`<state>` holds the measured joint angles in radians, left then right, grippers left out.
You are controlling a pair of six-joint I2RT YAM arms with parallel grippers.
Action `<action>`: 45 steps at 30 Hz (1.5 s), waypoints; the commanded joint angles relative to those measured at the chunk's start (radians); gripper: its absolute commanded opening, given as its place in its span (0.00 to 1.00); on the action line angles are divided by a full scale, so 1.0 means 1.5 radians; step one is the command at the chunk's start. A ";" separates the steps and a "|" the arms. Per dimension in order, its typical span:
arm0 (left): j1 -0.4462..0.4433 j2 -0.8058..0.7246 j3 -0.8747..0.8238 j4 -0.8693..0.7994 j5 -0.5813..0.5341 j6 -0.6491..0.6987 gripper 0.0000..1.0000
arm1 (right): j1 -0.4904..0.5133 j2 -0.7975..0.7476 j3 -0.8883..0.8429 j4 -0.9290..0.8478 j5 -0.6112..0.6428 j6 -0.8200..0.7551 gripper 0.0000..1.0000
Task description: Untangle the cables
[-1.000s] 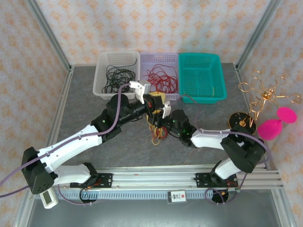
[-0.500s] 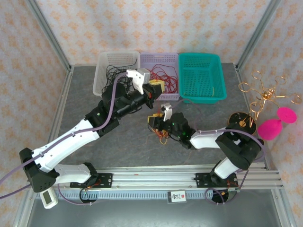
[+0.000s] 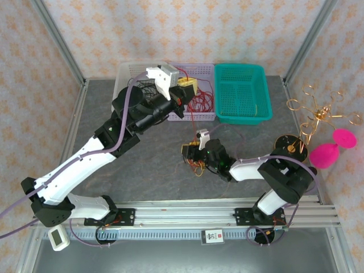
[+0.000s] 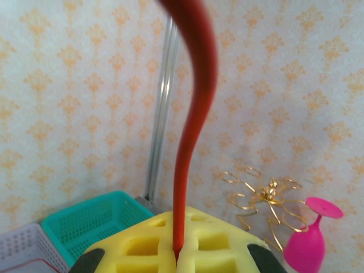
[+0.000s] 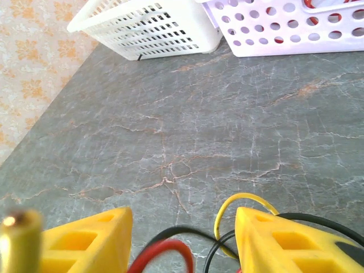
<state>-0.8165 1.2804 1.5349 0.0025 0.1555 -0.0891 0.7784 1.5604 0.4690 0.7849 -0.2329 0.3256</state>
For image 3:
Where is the red cable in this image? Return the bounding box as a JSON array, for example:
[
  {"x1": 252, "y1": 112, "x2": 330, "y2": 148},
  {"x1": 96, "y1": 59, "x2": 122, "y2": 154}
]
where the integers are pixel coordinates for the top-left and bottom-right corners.
[
  {"x1": 184, "y1": 159, "x2": 205, "y2": 176},
  {"x1": 186, "y1": 79, "x2": 214, "y2": 114},
  {"x1": 176, "y1": 65, "x2": 200, "y2": 143}
]

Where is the purple plastic basket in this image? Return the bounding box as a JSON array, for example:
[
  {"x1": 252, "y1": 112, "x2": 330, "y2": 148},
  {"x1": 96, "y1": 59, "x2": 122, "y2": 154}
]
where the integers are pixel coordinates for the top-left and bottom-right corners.
[{"x1": 166, "y1": 63, "x2": 217, "y2": 122}]

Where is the white plastic basket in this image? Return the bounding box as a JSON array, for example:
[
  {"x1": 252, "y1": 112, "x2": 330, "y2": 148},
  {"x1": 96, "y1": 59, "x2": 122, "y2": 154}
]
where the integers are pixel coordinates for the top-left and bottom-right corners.
[{"x1": 112, "y1": 61, "x2": 171, "y2": 114}]

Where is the teal plastic basket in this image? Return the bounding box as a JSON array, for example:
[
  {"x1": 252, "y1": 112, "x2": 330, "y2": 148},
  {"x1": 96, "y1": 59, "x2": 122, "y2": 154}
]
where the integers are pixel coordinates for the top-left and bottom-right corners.
[{"x1": 213, "y1": 63, "x2": 274, "y2": 126}]

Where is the white label card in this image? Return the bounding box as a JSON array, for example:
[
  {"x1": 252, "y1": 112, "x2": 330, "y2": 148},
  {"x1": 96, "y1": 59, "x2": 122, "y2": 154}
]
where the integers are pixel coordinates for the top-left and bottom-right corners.
[{"x1": 201, "y1": 229, "x2": 225, "y2": 245}]

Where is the pink hourglass shaped object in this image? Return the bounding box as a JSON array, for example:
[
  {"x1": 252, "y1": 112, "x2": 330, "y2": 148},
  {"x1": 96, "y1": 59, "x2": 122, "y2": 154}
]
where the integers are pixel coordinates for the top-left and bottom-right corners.
[{"x1": 309, "y1": 128, "x2": 358, "y2": 170}]

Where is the white digital timer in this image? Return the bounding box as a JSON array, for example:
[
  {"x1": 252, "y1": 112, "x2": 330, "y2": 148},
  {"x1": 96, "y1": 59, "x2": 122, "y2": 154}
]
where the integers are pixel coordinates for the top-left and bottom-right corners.
[{"x1": 47, "y1": 224, "x2": 71, "y2": 251}]

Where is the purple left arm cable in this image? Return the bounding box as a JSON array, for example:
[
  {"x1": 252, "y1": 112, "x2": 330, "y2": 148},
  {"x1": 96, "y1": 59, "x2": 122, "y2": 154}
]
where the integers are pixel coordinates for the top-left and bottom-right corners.
[{"x1": 0, "y1": 71, "x2": 150, "y2": 248}]

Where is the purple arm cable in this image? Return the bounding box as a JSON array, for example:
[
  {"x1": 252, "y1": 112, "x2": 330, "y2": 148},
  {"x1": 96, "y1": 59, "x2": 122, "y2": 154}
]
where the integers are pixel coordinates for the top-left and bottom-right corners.
[
  {"x1": 207, "y1": 123, "x2": 318, "y2": 247},
  {"x1": 0, "y1": 71, "x2": 150, "y2": 248}
]

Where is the black cable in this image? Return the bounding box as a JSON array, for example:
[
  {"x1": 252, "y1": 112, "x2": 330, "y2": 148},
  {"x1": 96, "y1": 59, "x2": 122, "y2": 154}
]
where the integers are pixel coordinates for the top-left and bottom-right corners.
[{"x1": 135, "y1": 79, "x2": 160, "y2": 97}]

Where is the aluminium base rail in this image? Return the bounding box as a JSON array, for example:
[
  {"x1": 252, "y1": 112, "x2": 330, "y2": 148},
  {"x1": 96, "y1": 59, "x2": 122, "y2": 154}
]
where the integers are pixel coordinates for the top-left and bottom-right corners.
[{"x1": 31, "y1": 195, "x2": 341, "y2": 233}]

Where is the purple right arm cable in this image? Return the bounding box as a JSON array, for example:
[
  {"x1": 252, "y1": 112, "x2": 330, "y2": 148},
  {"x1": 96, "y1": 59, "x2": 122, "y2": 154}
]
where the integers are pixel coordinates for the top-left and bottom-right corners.
[{"x1": 207, "y1": 123, "x2": 318, "y2": 247}]

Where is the aluminium table edge rail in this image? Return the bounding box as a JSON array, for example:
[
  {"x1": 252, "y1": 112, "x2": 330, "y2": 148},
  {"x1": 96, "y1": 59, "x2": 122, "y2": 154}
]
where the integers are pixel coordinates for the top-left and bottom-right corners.
[
  {"x1": 15, "y1": 79, "x2": 89, "y2": 273},
  {"x1": 281, "y1": 76, "x2": 356, "y2": 273}
]

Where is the grey slotted cable duct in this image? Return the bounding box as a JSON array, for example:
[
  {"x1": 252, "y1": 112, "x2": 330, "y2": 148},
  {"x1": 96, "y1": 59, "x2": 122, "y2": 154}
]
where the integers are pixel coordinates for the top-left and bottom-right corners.
[{"x1": 42, "y1": 229, "x2": 289, "y2": 241}]

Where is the gold wire stand black base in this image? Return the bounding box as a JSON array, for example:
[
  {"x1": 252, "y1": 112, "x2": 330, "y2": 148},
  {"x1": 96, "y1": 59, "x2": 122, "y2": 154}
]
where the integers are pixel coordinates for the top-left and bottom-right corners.
[{"x1": 274, "y1": 85, "x2": 364, "y2": 166}]

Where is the aluminium frame post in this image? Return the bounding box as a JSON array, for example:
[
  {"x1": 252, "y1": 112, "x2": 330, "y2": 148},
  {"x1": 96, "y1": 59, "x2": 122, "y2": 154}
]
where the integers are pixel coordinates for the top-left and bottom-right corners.
[
  {"x1": 30, "y1": 0, "x2": 88, "y2": 86},
  {"x1": 284, "y1": 0, "x2": 339, "y2": 83}
]

